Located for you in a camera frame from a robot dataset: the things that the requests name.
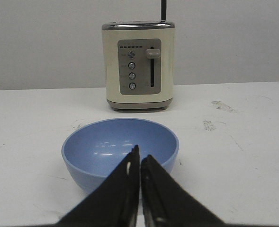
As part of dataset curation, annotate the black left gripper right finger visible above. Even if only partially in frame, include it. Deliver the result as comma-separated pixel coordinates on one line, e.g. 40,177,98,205
141,155,225,227

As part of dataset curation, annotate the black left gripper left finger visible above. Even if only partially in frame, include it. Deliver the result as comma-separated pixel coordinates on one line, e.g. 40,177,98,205
56,145,140,227

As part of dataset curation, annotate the blue bowl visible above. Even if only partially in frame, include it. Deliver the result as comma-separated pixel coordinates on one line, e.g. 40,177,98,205
61,118,179,194

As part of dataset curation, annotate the cream two-slot toaster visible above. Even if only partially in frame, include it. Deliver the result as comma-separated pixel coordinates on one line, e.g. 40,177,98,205
102,20,175,110

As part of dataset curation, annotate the black tripod pole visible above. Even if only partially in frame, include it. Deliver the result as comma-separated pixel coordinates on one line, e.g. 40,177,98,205
161,0,167,21

